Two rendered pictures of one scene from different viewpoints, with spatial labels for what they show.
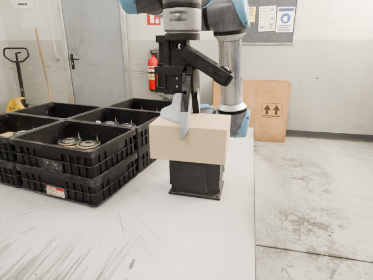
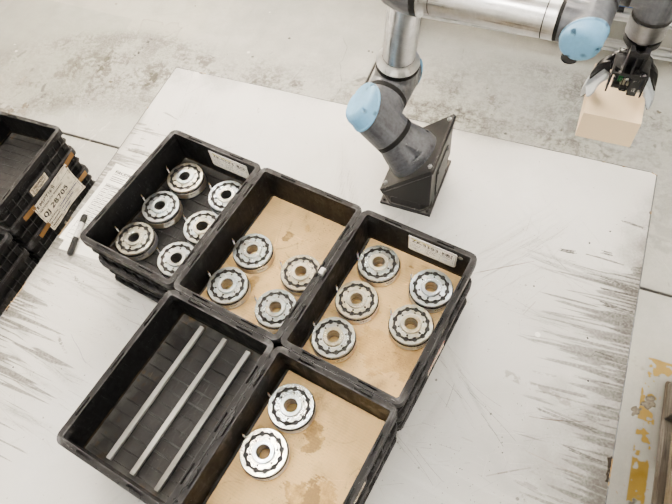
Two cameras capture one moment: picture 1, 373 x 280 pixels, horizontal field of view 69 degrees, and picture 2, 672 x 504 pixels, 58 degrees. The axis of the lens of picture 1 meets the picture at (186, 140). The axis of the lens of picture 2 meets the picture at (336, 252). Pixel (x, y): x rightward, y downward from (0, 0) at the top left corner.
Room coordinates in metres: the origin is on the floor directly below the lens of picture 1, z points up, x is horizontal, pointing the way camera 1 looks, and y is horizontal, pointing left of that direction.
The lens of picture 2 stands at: (0.98, 1.05, 2.15)
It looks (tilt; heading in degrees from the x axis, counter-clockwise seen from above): 59 degrees down; 286
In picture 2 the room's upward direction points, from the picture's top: 9 degrees counter-clockwise
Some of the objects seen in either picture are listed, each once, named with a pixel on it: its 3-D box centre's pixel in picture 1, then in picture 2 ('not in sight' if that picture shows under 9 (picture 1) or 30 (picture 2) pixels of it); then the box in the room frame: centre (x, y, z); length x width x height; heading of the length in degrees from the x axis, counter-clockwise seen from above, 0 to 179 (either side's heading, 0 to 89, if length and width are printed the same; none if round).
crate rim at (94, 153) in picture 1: (76, 135); (381, 300); (1.07, 0.46, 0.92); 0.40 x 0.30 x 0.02; 68
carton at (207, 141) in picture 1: (192, 135); (612, 104); (0.58, -0.01, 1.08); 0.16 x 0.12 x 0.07; 77
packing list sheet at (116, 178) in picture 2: not in sight; (114, 211); (1.91, 0.14, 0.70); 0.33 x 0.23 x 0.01; 77
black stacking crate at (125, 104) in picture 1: (147, 114); (179, 214); (1.62, 0.23, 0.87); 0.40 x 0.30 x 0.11; 68
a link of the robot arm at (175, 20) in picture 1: (181, 22); (649, 25); (0.58, 0.01, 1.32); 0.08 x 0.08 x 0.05
